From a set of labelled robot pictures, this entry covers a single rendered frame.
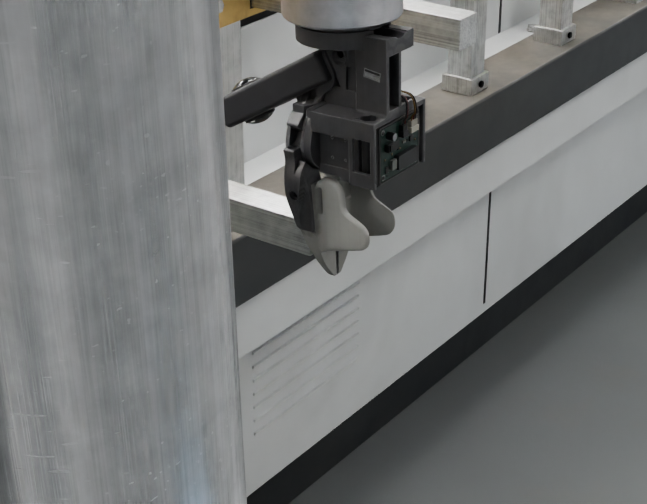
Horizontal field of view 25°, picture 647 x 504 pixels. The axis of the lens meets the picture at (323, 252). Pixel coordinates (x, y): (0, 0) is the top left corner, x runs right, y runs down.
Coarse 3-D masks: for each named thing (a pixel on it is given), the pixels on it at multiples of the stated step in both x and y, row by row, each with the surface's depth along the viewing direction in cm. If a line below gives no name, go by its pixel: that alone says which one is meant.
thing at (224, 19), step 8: (224, 0) 140; (232, 0) 141; (240, 0) 142; (248, 0) 143; (224, 8) 140; (232, 8) 141; (240, 8) 142; (248, 8) 143; (256, 8) 144; (224, 16) 140; (232, 16) 141; (240, 16) 142; (248, 16) 143; (224, 24) 141
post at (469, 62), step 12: (456, 0) 183; (468, 0) 182; (480, 0) 183; (480, 12) 184; (480, 24) 185; (480, 36) 186; (468, 48) 185; (480, 48) 186; (456, 60) 187; (468, 60) 186; (480, 60) 187; (456, 72) 187; (468, 72) 186; (480, 72) 188
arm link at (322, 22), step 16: (288, 0) 105; (304, 0) 103; (320, 0) 103; (336, 0) 102; (352, 0) 103; (368, 0) 103; (384, 0) 104; (400, 0) 106; (288, 16) 105; (304, 16) 104; (320, 16) 103; (336, 16) 103; (352, 16) 103; (368, 16) 103; (384, 16) 104
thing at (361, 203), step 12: (348, 192) 116; (360, 192) 115; (372, 192) 115; (348, 204) 116; (360, 204) 115; (372, 204) 115; (360, 216) 116; (372, 216) 115; (384, 216) 114; (372, 228) 116; (384, 228) 115
